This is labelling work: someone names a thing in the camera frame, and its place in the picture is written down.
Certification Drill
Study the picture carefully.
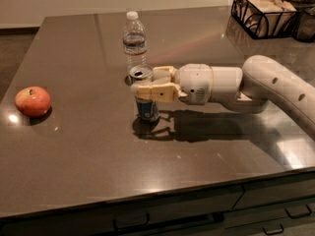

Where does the black drawer handle upper right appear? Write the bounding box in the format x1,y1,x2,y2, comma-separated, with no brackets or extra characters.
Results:
285,205,313,219

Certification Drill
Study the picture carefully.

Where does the black drawer handle left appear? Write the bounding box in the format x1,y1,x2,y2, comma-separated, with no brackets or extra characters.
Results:
112,212,151,232

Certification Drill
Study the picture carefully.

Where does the black drawer handle lower right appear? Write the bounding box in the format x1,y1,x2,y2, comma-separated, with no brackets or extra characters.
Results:
262,224,284,236

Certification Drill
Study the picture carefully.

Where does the dark container right edge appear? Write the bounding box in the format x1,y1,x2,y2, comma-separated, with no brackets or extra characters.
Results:
293,7,315,42

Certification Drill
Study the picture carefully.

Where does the silver blue redbull can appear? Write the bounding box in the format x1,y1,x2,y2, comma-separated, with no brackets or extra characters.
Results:
129,64,159,123

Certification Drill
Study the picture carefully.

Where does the red apple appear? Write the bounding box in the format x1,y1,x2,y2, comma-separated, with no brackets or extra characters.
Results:
15,87,51,118

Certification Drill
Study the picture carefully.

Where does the black wire napkin basket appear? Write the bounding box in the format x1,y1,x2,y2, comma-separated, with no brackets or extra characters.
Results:
231,0,298,39

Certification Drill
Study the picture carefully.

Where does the clear plastic water bottle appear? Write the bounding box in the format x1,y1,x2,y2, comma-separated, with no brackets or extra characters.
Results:
122,11,147,70

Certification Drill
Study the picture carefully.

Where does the black drawer handle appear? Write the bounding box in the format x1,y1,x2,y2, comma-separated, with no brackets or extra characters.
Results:
285,205,313,219
262,224,284,236
112,212,151,232

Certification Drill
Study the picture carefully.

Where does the white paper napkins stack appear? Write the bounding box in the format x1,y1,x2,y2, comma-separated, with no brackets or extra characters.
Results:
240,0,297,38

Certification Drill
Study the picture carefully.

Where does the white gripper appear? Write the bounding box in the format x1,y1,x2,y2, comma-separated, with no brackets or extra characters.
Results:
131,64,213,105

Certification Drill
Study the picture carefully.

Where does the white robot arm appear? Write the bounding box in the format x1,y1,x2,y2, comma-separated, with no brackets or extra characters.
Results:
129,55,315,138

